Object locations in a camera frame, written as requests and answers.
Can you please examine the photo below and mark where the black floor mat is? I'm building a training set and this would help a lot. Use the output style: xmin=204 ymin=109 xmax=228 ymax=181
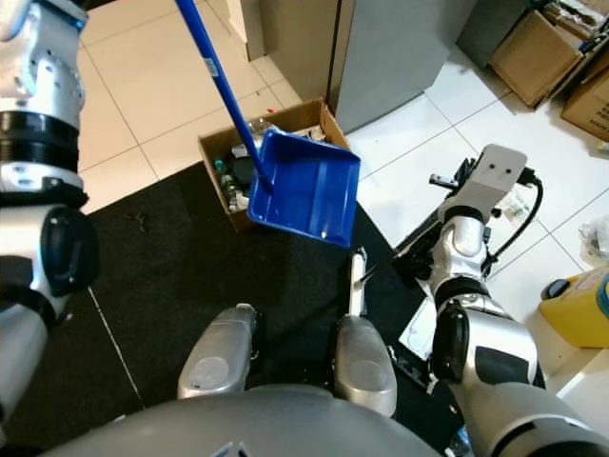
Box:
xmin=57 ymin=160 xmax=450 ymax=448

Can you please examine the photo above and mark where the silver left robot leg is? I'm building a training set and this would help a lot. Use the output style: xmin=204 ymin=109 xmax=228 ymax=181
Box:
xmin=178 ymin=304 xmax=263 ymax=400

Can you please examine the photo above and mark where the silver right robot leg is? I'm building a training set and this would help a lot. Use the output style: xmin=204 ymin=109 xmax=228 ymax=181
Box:
xmin=328 ymin=315 xmax=399 ymax=419

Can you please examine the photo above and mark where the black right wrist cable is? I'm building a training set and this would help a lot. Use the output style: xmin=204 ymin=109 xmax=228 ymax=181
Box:
xmin=483 ymin=168 xmax=545 ymax=279

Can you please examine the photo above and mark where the printed brown cardboard box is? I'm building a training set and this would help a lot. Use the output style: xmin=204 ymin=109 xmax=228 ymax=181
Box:
xmin=560 ymin=65 xmax=609 ymax=145

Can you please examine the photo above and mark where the crumpled clear plastic bag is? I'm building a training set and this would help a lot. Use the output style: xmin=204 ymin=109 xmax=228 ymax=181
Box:
xmin=578 ymin=213 xmax=609 ymax=268

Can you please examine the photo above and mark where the blue long-handled dustpan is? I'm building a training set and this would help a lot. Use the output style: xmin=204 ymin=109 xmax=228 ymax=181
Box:
xmin=175 ymin=0 xmax=363 ymax=249

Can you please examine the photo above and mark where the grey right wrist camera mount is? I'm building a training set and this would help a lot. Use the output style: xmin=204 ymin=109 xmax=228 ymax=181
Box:
xmin=445 ymin=145 xmax=530 ymax=227

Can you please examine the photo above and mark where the yellow plastic canister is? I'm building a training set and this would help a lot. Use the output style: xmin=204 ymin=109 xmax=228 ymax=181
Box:
xmin=537 ymin=266 xmax=609 ymax=349

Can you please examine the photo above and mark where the silver robot torso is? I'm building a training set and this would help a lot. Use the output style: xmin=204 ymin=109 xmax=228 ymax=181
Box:
xmin=42 ymin=385 xmax=549 ymax=457

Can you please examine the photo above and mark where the open cardboard box with rubbish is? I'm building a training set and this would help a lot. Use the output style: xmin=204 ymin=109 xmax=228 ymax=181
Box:
xmin=199 ymin=99 xmax=351 ymax=214

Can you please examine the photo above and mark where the green-capped plastic bottle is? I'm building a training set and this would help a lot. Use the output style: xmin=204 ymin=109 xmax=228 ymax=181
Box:
xmin=213 ymin=156 xmax=241 ymax=212

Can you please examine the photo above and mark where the silver robot leg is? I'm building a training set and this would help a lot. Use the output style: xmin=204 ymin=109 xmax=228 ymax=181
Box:
xmin=328 ymin=315 xmax=399 ymax=419
xmin=178 ymin=304 xmax=263 ymax=400

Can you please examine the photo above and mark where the white paper scrap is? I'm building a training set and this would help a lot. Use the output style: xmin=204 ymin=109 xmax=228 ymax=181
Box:
xmin=398 ymin=303 xmax=439 ymax=361

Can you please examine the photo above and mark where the grey metal cabinet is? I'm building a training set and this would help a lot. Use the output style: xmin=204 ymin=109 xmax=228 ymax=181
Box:
xmin=333 ymin=0 xmax=479 ymax=135

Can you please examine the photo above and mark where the black crumpled rubbish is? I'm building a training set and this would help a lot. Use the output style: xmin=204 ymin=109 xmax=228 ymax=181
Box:
xmin=389 ymin=221 xmax=441 ymax=288

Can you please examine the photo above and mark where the open brown cardboard box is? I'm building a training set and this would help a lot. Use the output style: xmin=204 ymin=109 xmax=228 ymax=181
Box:
xmin=489 ymin=6 xmax=593 ymax=109

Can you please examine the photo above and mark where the brown wooden cabinet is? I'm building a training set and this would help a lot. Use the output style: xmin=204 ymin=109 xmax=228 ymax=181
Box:
xmin=242 ymin=0 xmax=345 ymax=104

